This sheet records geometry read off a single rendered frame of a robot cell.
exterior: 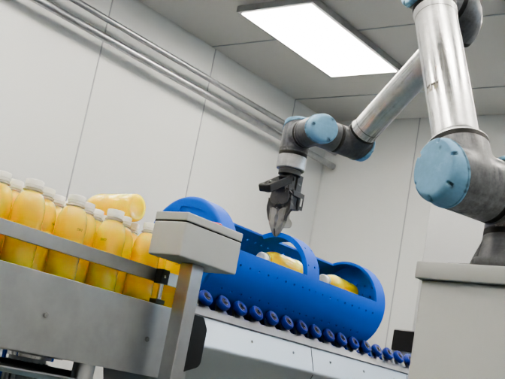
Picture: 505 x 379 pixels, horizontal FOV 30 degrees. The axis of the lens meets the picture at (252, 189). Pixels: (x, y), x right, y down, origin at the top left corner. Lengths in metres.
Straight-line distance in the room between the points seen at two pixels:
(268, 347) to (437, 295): 0.69
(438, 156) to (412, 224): 6.08
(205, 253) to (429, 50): 0.76
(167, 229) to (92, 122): 4.62
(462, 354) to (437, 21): 0.85
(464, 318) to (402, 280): 6.02
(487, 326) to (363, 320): 1.04
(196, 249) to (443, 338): 0.58
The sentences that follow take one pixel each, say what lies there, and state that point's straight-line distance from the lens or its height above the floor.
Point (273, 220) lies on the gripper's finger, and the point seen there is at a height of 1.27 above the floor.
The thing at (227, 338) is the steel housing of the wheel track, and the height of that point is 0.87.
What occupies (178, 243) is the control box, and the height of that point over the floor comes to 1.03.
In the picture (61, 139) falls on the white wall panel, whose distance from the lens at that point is 6.52.
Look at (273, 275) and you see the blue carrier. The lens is 2.67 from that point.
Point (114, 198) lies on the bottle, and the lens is 2.28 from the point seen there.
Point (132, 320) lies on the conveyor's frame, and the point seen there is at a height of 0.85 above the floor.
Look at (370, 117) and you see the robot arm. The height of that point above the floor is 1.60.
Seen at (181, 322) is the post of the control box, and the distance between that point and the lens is 2.14.
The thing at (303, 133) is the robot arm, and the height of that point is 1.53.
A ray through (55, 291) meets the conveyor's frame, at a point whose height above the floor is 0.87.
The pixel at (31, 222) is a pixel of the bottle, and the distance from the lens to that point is 1.98.
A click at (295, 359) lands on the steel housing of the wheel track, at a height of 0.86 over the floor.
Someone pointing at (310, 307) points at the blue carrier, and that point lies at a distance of 2.85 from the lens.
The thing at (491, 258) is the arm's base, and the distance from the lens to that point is 2.19.
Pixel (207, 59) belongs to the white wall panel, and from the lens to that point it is 7.63.
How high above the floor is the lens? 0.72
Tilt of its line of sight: 12 degrees up
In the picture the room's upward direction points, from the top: 11 degrees clockwise
